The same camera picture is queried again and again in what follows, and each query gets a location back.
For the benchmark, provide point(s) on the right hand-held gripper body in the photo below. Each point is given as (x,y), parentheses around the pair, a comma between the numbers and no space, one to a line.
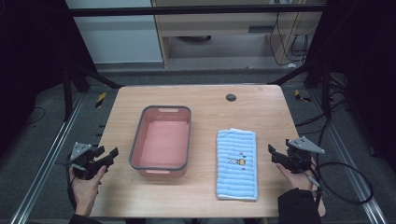
(300,155)

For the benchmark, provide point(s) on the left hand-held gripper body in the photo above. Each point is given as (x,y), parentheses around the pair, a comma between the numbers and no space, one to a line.
(83,161)

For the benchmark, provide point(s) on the blue striped towel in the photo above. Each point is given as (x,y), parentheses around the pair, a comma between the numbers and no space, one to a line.
(237,165)

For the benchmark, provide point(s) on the pink basin with grey rim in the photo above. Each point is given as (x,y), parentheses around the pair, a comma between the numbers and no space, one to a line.
(162,143)

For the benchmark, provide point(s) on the person's right hand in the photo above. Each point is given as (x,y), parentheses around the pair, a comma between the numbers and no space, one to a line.
(295,180)

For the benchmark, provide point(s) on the person's left hand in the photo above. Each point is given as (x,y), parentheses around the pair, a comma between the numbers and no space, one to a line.
(87,189)

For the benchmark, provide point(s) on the yellow black striped tape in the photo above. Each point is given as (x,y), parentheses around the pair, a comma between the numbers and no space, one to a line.
(301,97)
(100,100)

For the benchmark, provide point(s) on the grey round table grommet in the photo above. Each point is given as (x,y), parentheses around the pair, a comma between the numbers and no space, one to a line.
(231,97)

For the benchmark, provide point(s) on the black metal stand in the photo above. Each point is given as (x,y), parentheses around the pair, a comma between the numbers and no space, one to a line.
(67,93)
(325,90)

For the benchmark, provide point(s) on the black curtain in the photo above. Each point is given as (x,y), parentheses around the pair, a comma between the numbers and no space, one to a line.
(367,62)
(31,62)

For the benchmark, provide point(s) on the white cabinet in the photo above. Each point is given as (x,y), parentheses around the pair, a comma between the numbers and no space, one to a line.
(118,40)

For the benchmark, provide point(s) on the light wooden desk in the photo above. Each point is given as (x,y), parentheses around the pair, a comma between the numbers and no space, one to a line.
(218,26)

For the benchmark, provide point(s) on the aluminium floor rail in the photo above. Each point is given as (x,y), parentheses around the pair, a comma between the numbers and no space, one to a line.
(351,168)
(46,161)

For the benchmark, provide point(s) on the black horizontal frame bar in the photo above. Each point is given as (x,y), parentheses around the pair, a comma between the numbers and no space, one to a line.
(193,11)

